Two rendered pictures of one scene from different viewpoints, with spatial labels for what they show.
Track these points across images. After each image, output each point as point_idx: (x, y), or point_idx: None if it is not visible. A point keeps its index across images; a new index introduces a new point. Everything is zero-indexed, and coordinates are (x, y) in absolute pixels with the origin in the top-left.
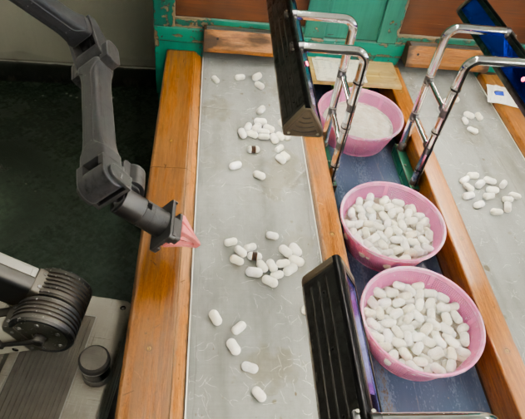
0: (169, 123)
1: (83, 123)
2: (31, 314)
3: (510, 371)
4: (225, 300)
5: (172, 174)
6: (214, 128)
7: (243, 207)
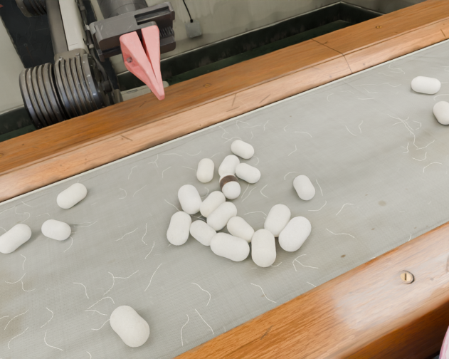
0: (410, 13)
1: None
2: (25, 69)
3: None
4: (118, 196)
5: (314, 53)
6: None
7: (342, 134)
